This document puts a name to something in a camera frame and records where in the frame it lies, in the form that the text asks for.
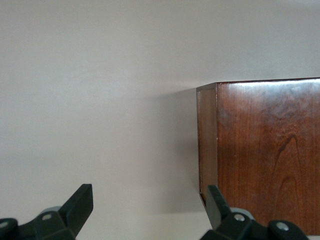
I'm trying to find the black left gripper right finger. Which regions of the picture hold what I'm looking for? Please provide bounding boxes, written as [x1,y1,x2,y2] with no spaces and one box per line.
[199,184,310,240]

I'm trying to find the dark wooden drawer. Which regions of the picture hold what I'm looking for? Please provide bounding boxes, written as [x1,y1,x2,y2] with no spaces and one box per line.
[196,89,218,202]

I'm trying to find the dark red wooden cabinet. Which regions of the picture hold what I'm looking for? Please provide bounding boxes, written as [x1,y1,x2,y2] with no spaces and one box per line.
[196,77,320,236]

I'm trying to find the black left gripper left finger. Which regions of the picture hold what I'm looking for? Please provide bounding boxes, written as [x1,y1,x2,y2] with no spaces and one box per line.
[0,184,94,240]

